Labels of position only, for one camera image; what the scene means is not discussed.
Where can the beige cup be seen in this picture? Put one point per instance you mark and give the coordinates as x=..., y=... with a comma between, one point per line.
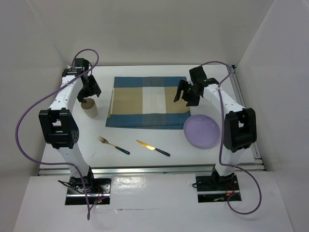
x=90, y=107

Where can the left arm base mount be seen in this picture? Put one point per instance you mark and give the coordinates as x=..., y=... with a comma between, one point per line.
x=99, y=192

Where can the gold knife green handle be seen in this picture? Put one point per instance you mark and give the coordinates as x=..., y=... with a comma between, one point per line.
x=152, y=148

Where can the aluminium front rail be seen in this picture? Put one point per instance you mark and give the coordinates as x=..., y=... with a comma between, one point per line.
x=149, y=170

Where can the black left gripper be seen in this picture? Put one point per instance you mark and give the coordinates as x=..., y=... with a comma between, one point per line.
x=94, y=89

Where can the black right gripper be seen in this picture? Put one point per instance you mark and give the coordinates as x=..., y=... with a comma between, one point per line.
x=182, y=85

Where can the gold fork green handle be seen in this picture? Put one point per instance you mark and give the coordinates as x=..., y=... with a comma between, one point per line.
x=105, y=141

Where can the blue beige white placemat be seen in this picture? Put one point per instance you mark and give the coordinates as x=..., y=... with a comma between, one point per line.
x=147, y=103

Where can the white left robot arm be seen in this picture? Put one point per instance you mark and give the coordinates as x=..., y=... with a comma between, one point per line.
x=58, y=125

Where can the aluminium rail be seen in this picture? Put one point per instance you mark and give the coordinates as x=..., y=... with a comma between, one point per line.
x=149, y=170
x=247, y=117

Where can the purple plate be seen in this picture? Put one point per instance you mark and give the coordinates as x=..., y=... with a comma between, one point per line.
x=201, y=131

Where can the aluminium right rail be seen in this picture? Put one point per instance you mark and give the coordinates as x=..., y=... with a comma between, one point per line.
x=247, y=117

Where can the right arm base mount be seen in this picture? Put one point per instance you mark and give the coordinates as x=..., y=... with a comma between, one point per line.
x=209, y=191

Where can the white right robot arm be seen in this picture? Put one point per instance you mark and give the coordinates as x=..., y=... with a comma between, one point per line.
x=238, y=123

